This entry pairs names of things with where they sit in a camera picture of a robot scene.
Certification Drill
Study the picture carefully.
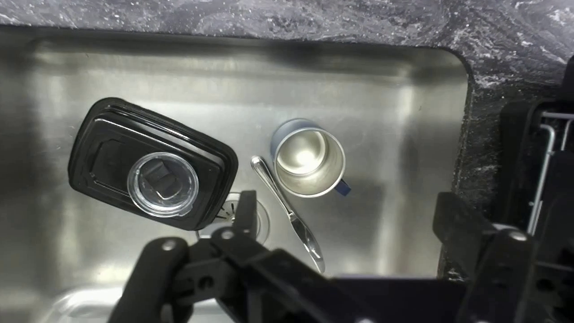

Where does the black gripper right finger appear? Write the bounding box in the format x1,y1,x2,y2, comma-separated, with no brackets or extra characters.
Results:
430,190,538,323

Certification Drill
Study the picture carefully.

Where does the stainless steel sink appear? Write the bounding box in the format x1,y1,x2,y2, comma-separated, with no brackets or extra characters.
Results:
0,25,475,323

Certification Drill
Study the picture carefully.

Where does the blue steel mug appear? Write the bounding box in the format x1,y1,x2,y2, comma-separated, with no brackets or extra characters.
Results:
269,116,355,201

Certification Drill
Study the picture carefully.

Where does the black rectangular tray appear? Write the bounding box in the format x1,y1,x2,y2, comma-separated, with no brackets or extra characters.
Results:
66,95,240,233

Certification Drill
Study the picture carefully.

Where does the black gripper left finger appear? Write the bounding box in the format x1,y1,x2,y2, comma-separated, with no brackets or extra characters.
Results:
107,188,337,323

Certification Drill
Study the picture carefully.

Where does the metal spoon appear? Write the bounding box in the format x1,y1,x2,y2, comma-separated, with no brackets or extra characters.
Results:
249,154,326,274

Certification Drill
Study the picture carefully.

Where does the clear round lid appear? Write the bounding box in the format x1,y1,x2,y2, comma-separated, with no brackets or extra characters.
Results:
125,149,200,219

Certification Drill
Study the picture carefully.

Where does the black dish rack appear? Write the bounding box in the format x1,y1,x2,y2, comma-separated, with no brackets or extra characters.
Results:
496,54,574,323

